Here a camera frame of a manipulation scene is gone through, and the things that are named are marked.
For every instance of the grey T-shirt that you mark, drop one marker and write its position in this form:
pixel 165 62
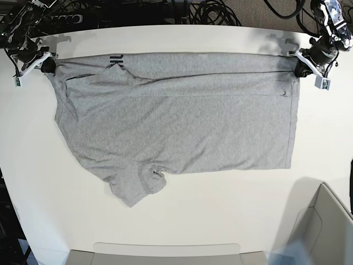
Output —
pixel 129 119

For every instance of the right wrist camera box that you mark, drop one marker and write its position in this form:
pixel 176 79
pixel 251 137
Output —
pixel 18 82

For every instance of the grey bin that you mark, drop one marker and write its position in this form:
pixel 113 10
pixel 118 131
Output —
pixel 325 228
pixel 112 253

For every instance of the grey bin at bottom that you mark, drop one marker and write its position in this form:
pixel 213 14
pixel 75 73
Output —
pixel 112 253

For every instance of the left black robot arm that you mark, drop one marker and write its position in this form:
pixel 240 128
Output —
pixel 333 36

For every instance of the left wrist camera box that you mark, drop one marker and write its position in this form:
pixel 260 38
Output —
pixel 322 82

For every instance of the grey bin at right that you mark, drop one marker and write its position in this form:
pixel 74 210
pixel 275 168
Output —
pixel 325 228

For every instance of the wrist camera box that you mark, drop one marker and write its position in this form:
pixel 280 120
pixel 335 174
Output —
pixel 322 82
pixel 18 82

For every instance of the black power strip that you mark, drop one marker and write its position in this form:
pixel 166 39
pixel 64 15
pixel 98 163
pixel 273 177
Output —
pixel 65 19

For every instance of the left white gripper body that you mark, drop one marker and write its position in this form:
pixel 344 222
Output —
pixel 317 59

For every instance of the blue translucent object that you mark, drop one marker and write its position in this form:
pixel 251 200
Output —
pixel 293 254

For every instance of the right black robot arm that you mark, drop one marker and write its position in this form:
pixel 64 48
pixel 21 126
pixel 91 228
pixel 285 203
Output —
pixel 16 25

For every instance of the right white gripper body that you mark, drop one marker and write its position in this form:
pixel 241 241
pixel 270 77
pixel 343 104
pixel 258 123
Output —
pixel 28 60

